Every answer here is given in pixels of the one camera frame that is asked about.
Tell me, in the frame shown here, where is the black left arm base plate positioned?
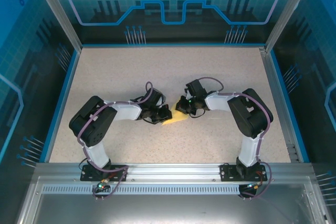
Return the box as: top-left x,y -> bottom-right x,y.
80,164 -> 130,182

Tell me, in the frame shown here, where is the aluminium side rail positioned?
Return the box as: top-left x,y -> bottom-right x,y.
258,47 -> 302,163

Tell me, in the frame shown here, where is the yellow cloth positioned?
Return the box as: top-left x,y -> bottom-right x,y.
161,97 -> 189,126

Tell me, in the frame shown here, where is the aluminium frame post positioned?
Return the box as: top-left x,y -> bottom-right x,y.
264,0 -> 318,52
29,0 -> 83,51

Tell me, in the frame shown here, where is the cable connector with green light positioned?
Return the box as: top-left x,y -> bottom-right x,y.
94,178 -> 110,193
244,182 -> 264,191

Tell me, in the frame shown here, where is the blue table edge strip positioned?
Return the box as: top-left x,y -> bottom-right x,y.
43,49 -> 81,163
268,50 -> 311,163

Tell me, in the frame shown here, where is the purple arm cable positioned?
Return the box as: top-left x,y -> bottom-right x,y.
77,81 -> 153,201
195,77 -> 273,200

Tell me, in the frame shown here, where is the slotted metal cable duct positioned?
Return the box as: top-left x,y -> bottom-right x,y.
41,185 -> 306,195

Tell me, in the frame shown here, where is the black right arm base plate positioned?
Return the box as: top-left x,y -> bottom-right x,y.
219,163 -> 266,182

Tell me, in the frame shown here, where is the silver metal front tray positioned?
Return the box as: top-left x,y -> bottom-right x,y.
15,176 -> 332,224

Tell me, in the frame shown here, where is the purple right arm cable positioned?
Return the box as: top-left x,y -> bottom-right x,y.
195,77 -> 273,200

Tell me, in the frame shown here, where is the aluminium mounting rail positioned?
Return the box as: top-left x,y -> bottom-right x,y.
35,162 -> 314,182

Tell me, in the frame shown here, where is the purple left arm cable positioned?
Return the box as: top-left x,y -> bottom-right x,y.
77,81 -> 153,201

